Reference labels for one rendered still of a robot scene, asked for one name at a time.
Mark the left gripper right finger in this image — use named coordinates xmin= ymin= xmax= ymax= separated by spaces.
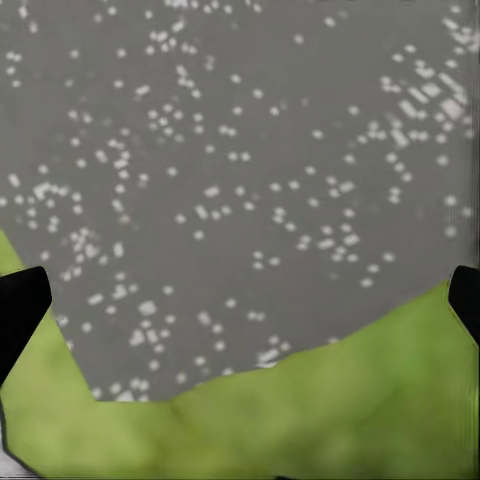
xmin=448 ymin=266 xmax=480 ymax=345

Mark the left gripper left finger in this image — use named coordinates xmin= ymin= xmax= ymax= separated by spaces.
xmin=0 ymin=266 xmax=52 ymax=387

